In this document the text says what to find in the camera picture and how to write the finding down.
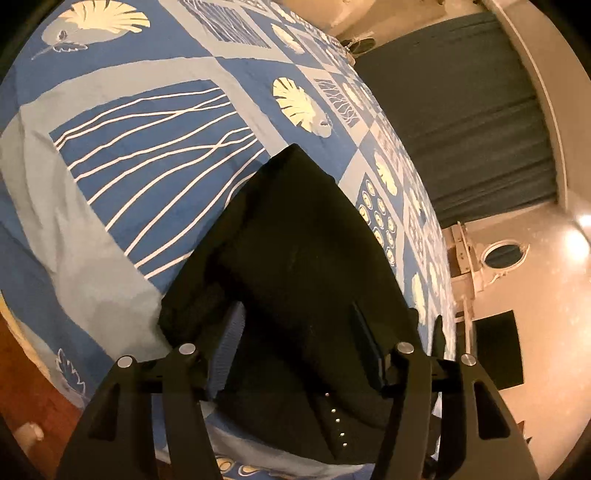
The white oval vanity mirror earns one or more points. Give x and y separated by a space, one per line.
505 256

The white dressing table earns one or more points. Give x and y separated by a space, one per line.
465 266

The dark green curtain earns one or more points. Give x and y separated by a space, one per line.
465 108

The white tv stand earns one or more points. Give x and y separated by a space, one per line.
465 330

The black pants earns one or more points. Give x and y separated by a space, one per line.
293 303

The blue patterned bed sheet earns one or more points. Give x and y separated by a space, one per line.
127 127

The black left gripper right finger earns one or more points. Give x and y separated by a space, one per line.
479 437

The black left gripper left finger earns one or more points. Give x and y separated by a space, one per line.
114 438

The black television screen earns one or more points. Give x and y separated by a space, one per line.
498 349

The small white desk fan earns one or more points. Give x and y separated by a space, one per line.
359 45

